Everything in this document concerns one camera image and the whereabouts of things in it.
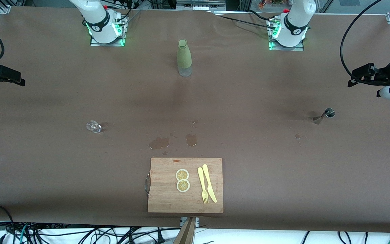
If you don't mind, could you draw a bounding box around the yellow plastic fork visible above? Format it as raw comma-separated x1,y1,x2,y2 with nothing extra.
197,167,209,204

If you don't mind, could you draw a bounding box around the brown table cover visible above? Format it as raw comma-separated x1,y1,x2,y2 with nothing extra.
0,6,390,233

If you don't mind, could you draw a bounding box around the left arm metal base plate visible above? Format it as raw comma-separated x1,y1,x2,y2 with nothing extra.
269,17,304,51

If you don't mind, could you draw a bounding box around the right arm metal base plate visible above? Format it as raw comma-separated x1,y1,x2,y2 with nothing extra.
90,14,127,47

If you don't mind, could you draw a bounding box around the clear glass beaker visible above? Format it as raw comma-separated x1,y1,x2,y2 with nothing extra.
86,120,102,134

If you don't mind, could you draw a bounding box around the steel double jigger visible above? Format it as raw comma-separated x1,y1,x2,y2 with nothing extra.
313,108,335,125

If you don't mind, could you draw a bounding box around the long black base cable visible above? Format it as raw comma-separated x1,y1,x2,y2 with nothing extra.
212,14,273,31

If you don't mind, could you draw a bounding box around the yellow plastic knife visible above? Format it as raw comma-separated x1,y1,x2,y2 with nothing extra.
202,164,218,203

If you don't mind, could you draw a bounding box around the wooden post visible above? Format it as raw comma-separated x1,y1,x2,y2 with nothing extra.
174,217,196,244

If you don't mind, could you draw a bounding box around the short black base cable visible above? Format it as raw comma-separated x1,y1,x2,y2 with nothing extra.
247,9,277,22

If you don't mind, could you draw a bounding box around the green sleeved glass bottle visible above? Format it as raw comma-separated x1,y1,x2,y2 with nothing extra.
177,39,193,77

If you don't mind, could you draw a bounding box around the wooden cutting board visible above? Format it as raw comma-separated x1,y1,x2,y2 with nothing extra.
145,158,224,214

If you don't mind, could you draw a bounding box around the grey network switch box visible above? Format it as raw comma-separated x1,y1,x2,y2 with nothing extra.
176,0,226,11

